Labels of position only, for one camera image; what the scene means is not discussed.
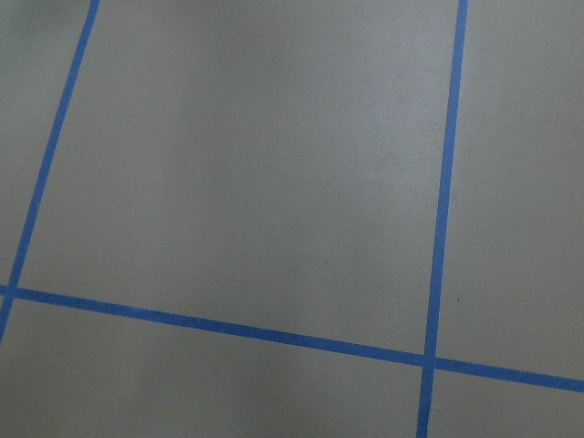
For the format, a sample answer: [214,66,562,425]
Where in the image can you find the blue tape grid lines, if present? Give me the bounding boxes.
[1,1,583,437]

